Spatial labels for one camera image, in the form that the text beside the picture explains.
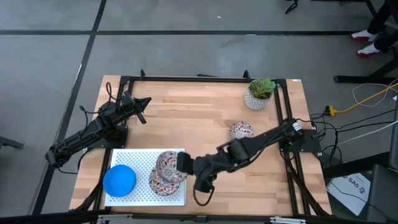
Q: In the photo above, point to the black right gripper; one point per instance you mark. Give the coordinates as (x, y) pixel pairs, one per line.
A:
(206, 168)

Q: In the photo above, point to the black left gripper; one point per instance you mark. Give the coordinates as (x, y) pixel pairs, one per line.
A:
(128, 104)

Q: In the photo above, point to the floral patterned ceramic bowl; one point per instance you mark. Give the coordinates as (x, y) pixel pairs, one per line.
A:
(160, 188)
(168, 166)
(241, 130)

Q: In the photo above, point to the blue plastic mini bowl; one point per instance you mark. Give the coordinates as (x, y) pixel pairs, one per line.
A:
(119, 181)

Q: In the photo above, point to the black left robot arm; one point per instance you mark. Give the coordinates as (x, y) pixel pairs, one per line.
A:
(84, 135)

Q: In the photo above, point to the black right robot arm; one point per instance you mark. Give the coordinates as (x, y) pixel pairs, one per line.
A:
(267, 137)

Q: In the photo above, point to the white perforated metal shelf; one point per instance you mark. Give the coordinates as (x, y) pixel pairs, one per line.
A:
(140, 158)

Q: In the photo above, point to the potted plant in patterned pot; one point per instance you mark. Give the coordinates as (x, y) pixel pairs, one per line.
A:
(255, 101)

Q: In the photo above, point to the dark floor stand foot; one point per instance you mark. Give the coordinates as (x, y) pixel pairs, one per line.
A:
(9, 143)

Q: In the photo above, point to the black crossbar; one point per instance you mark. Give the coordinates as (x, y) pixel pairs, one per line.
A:
(46, 217)

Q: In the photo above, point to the yellow power plug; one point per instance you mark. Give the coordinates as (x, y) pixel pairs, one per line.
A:
(330, 110)

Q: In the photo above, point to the printed paper sheet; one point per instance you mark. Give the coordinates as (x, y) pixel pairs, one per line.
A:
(348, 189)

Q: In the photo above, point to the black equipment case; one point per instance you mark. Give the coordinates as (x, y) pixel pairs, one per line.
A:
(384, 193)

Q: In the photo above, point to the person's red white shoe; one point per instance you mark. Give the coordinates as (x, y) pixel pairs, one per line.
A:
(362, 35)
(368, 50)

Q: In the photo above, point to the person's leg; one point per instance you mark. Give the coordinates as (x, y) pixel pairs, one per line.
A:
(387, 39)
(381, 15)

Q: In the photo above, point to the black aluminium table frame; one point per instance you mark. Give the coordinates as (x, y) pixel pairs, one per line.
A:
(192, 79)

